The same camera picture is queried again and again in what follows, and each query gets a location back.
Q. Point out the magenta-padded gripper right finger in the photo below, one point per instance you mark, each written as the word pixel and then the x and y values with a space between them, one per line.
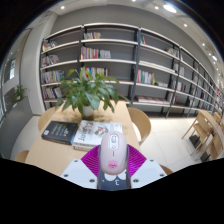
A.
pixel 143 170

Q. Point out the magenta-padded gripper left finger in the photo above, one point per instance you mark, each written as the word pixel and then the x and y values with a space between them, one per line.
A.
pixel 83 170

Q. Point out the pale pink computer mouse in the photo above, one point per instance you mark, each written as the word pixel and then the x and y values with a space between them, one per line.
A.
pixel 113 151

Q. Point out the tan round-back chair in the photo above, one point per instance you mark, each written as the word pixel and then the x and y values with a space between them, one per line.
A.
pixel 45 118
pixel 140 121
pixel 22 156
pixel 166 169

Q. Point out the thick book white spine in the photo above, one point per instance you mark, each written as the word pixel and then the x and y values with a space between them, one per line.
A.
pixel 83 146

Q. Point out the white illustrated cover book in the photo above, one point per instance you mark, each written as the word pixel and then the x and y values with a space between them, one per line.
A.
pixel 91 131

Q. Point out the black hardcover book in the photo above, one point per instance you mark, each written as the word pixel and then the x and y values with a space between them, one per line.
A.
pixel 59 132

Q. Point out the group of wooden slatted chairs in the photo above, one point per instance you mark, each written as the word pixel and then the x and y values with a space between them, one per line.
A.
pixel 208 133

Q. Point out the green potted plant white pot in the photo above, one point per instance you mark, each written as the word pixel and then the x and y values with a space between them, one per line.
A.
pixel 87 90

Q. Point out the grey low counter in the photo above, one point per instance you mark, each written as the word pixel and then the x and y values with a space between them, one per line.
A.
pixel 13 126

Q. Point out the small potted floor plant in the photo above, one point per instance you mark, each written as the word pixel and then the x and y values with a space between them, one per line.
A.
pixel 20 93

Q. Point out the grey bookshelf unit with books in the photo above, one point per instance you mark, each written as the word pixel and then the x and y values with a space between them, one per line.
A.
pixel 113 50

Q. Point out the group of round ceiling lights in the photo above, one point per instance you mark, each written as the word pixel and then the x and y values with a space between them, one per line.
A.
pixel 170 8

